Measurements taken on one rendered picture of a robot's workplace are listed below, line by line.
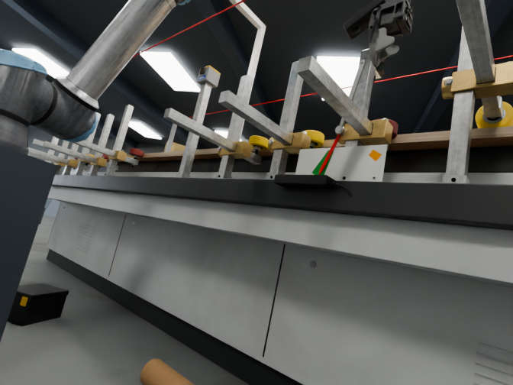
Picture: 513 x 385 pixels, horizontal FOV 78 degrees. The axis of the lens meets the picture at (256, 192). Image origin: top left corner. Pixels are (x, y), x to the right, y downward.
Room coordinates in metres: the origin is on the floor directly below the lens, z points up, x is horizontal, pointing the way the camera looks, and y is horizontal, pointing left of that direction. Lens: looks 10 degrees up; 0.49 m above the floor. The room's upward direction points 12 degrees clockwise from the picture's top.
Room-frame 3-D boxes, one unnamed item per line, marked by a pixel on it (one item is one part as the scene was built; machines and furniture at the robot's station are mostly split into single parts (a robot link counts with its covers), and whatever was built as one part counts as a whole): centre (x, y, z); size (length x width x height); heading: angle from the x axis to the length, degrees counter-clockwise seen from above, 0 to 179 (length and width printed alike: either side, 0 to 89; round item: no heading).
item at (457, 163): (0.66, -0.42, 0.94); 0.03 x 0.03 x 0.48; 47
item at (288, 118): (1.00, -0.05, 0.89); 0.03 x 0.03 x 0.48; 47
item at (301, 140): (0.98, -0.07, 0.83); 0.13 x 0.06 x 0.05; 47
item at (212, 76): (1.35, 0.32, 1.18); 0.07 x 0.07 x 0.08; 47
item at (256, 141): (1.22, 0.03, 0.85); 0.08 x 0.08 x 0.11
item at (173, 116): (1.07, 0.17, 0.82); 0.43 x 0.03 x 0.04; 137
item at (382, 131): (0.82, -0.25, 0.85); 0.13 x 0.06 x 0.05; 47
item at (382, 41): (0.71, -0.23, 1.04); 0.06 x 0.03 x 0.09; 47
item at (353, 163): (0.83, -0.20, 0.75); 0.26 x 0.01 x 0.10; 47
